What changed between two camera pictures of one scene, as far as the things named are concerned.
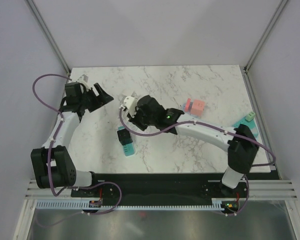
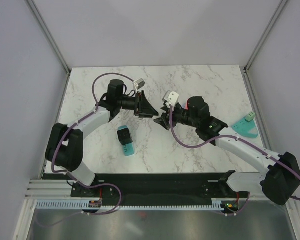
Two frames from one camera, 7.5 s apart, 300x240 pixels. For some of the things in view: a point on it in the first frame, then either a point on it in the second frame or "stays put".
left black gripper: (102, 99) -> (143, 109)
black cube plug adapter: (124, 136) stays put
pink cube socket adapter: (198, 107) -> (186, 106)
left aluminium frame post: (41, 22) stays put
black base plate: (165, 188) stays put
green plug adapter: (250, 116) stays put
